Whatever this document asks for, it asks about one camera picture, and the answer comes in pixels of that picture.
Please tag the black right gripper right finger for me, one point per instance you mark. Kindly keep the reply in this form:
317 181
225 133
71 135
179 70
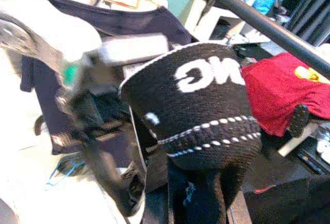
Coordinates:
238 211

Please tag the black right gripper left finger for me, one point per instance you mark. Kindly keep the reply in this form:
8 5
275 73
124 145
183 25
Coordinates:
157 203

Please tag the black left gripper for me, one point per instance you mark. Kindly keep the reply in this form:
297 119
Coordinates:
103 110

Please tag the black t-shirt white print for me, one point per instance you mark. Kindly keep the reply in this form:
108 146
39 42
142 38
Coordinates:
196 100

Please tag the navy t-shirt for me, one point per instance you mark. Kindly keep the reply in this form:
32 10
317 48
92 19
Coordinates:
123 20

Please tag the white device with buttons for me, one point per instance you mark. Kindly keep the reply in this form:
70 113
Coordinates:
323 144

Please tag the red cloth yellow print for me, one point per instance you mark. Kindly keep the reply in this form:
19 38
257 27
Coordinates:
278 92

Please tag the white shelf unit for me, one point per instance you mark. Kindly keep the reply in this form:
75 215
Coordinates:
203 25

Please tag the black metal clothes rack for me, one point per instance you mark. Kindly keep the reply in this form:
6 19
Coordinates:
257 15

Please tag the bright blue bag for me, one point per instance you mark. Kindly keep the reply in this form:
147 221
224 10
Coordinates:
266 0

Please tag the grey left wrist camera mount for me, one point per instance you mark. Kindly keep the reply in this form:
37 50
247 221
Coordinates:
134 47

